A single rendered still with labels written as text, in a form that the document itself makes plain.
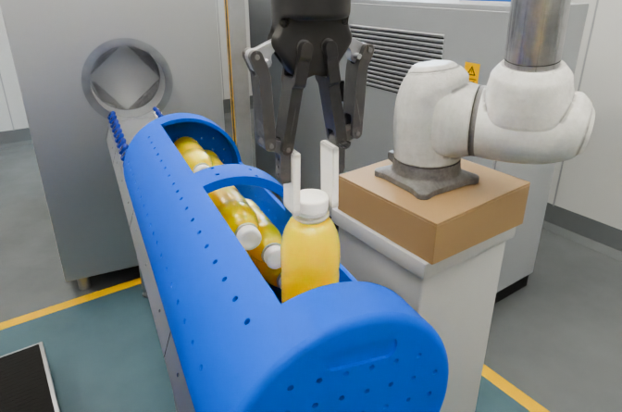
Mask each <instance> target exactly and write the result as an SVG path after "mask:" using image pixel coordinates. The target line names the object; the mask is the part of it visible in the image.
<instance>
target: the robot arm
mask: <svg viewBox="0 0 622 412"><path fill-rule="evenodd" d="M570 5H571V0H511V6H510V14H509V22H508V31H507V39H506V48H505V57H504V60H502V61H501V62H500V63H499V64H498V65H497V66H496V67H495V68H494V69H493V70H492V71H491V75H490V77H489V80H488V83H487V85H479V84H476V83H474V82H471V81H469V75H468V73H467V71H466V70H465V69H464V68H463V67H462V66H460V65H457V64H456V63H455V62H453V61H451V60H431V61H424V62H419V63H416V64H415V65H413V66H412V68H411V69H410V70H409V71H408V73H407V74H406V76H405V77H404V79H403V81H402V83H401V86H400V88H399V91H398V94H397V97H396V101H395V108H394V116H393V150H391V151H389V153H388V158H389V160H390V161H391V162H392V164H391V165H389V166H384V167H379V168H376V169H375V176H376V177H379V178H382V179H384V180H386V181H389V182H391V183H393V184H395V185H396V186H398V187H400V188H402V189H404V190H406V191H408V192H409V193H411V194H412V195H413V196H414V197H415V198H417V199H419V200H429V199H430V198H431V197H433V196H435V195H437V194H442V193H445V192H448V191H451V190H453V189H456V188H459V187H462V186H465V185H469V184H476V183H479V175H478V174H476V173H473V172H469V171H467V170H464V169H461V157H464V156H476V157H481V158H485V159H489V160H495V161H501V162H508V163H517V164H531V165H539V164H551V163H556V162H562V161H566V160H569V159H572V158H573V157H575V156H578V155H580V154H582V153H583V152H584V150H585V149H586V146H587V144H588V142H589V139H590V137H591V131H592V128H593V124H594V120H595V110H594V108H593V106H592V102H591V100H590V98H589V97H588V96H587V95H586V94H585V93H583V92H577V91H575V87H574V74H573V72H572V71H571V69H570V68H569V67H568V65H567V64H566V63H565V62H564V61H563V60H562V59H561V58H562V53H563V48H564V42H565V37H566V26H567V21H568V16H569V10H570ZM270 7H271V20H272V25H271V30H270V32H269V34H268V37H267V41H266V42H264V43H262V44H260V45H259V46H257V47H255V48H249V47H247V48H245V49H244V50H243V59H244V61H245V63H246V65H247V68H248V69H249V71H250V74H251V83H252V93H253V102H254V112H255V129H256V139H257V142H258V143H259V144H260V145H261V146H262V147H263V148H265V149H266V150H267V151H269V152H275V154H276V177H277V179H278V180H279V181H280V182H281V183H282V184H283V204H284V206H285V207H286V208H287V209H288V210H289V211H290V212H291V213H292V214H293V215H294V216H299V215H300V184H301V154H300V153H298V152H297V151H296V150H294V149H293V147H294V141H295V135H296V130H297V124H298V118H299V112H300V106H301V101H302V95H303V89H304V88H305V87H306V81H307V78H309V77H311V76H314V75H315V78H316V80H317V83H318V88H319V93H320V99H321V105H322V110H323V116H324V121H325V127H326V133H327V138H328V140H329V142H328V141H327V140H323V141H321V142H320V166H321V191H323V192H325V193H326V194H327V195H328V197H329V205H330V206H331V207H333V208H335V207H338V206H339V174H340V173H343V172H344V168H345V164H344V163H345V160H344V159H345V149H347V148H349V147H350V145H351V142H350V141H351V140H353V139H354V138H355V139H358V138H360V137H361V135H362V130H363V120H364V109H365V99H366V88H367V68H368V66H369V63H370V60H371V58H372V56H373V54H374V51H375V48H374V45H373V44H367V43H362V42H360V41H357V40H356V39H354V38H352V33H351V31H350V29H349V25H348V19H349V16H350V12H351V0H270ZM346 51H347V52H346ZM345 52H346V53H345ZM273 53H274V55H275V56H276V57H277V59H278V60H279V62H280V63H281V65H282V66H283V68H282V74H281V82H282V87H281V94H280V106H279V112H278V118H277V125H276V129H275V118H274V106H273V95H272V84H271V76H270V72H269V69H268V68H269V67H270V66H271V64H272V60H271V56H272V54H273ZM344 54H345V55H346V57H347V63H346V70H345V82H344V95H343V107H342V97H341V90H340V82H341V74H340V69H339V62H340V61H341V59H342V57H343V55H344Z"/></svg>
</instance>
